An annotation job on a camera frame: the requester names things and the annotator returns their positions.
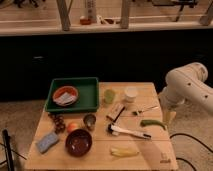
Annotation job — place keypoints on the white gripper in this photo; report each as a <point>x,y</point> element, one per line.
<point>169,114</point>

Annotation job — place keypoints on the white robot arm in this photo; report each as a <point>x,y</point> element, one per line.
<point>185,83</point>

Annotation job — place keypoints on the white plastic cup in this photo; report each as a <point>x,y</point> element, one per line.
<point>130,94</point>

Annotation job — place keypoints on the wooden block brush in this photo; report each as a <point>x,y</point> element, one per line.
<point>114,111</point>

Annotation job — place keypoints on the green plastic cup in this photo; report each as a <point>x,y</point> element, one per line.
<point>109,96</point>

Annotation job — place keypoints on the small metal cup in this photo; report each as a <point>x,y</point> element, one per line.
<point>90,121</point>

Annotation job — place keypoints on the green pepper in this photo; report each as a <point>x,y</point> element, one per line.
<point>150,122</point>

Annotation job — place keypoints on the yellow banana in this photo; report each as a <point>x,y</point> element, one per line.
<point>123,152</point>

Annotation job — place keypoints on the green plastic tray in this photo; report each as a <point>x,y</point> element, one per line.
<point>88,95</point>

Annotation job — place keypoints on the dark red bowl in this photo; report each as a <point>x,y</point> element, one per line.
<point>78,142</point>

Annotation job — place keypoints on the peach fruit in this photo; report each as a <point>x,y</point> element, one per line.
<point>72,126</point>

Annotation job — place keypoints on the grey cloth in bowl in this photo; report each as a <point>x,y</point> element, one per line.
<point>65,98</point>

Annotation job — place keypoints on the orange bowl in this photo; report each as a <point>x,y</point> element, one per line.
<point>69,89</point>

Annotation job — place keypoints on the bunch of dark grapes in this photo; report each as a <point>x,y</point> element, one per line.
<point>59,125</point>

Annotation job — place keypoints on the blue sponge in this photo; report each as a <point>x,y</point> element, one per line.
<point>47,142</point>

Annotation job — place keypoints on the red object on shelf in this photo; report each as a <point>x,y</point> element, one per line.
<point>85,21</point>

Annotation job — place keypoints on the black tripod stand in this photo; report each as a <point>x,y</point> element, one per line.
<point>13,158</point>

